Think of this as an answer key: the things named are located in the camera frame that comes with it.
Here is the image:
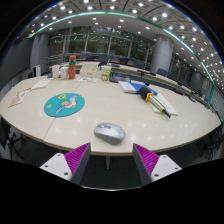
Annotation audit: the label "white standing board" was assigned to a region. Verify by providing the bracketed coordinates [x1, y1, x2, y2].
[33, 64, 42, 78]

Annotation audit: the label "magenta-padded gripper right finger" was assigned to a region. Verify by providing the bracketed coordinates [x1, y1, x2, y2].
[132, 143, 183, 185]

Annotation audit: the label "beige cardboard box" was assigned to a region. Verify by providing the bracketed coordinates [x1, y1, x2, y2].
[79, 63, 102, 79]

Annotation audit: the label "green printed paper cup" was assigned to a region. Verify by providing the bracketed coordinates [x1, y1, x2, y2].
[100, 65, 112, 82]

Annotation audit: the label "silver grey computer mouse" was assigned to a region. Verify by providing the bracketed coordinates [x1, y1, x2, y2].
[93, 122, 127, 146]

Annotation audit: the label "white paper cup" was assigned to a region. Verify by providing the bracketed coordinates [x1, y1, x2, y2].
[51, 64, 61, 80]

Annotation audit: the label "round teal cartoon mouse pad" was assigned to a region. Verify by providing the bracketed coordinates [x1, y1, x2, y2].
[43, 92, 86, 118]

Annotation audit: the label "ceiling lights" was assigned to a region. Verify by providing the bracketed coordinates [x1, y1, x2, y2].
[19, 0, 224, 84]

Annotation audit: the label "white booklet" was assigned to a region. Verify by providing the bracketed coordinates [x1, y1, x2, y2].
[148, 92, 179, 117]

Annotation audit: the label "dark conference chairs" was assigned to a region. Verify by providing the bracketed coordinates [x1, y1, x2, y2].
[76, 53, 208, 101]

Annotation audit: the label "red and white brochure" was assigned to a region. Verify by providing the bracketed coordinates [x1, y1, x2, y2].
[7, 87, 32, 109]

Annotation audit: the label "black office chair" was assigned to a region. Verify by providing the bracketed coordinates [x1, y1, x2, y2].
[0, 114, 26, 159]

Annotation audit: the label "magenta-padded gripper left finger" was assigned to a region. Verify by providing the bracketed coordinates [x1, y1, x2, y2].
[39, 142, 92, 185]

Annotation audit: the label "white lidded mug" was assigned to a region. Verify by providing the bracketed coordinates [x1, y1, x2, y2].
[59, 66, 70, 80]

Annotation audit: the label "colourful leaflet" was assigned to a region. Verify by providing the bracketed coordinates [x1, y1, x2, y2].
[73, 76, 100, 83]

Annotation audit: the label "red drink bottle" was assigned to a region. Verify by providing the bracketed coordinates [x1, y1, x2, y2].
[68, 55, 77, 80]

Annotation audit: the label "white paper sheet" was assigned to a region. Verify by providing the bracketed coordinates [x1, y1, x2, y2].
[30, 78, 53, 90]

